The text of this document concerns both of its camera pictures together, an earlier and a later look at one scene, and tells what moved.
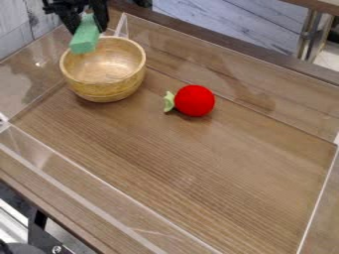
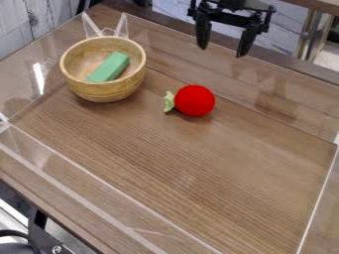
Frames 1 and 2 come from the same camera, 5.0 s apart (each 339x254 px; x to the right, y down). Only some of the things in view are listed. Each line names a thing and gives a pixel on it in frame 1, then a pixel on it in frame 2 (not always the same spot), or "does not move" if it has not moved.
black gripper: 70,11 to 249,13
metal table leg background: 313,35 does not move
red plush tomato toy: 193,100 does not move
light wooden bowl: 106,73 does not move
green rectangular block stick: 84,39 to 109,67
